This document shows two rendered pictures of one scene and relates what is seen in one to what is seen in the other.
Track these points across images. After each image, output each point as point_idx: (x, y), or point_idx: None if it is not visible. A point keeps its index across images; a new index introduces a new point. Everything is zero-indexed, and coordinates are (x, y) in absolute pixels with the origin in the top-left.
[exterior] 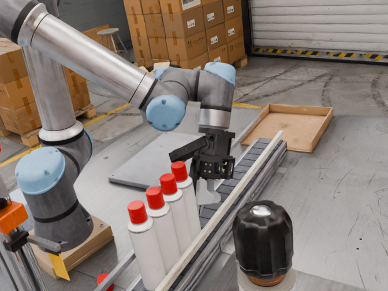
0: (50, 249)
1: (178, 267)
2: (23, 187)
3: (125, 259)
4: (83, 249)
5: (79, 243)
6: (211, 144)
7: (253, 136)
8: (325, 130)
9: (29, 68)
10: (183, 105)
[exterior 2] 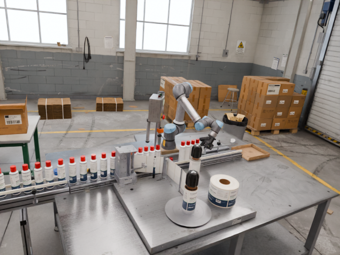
0: (164, 138)
1: (186, 160)
2: (164, 130)
3: (176, 153)
4: (170, 151)
5: (170, 150)
6: (209, 139)
7: (237, 150)
8: (261, 158)
9: (177, 104)
10: (203, 126)
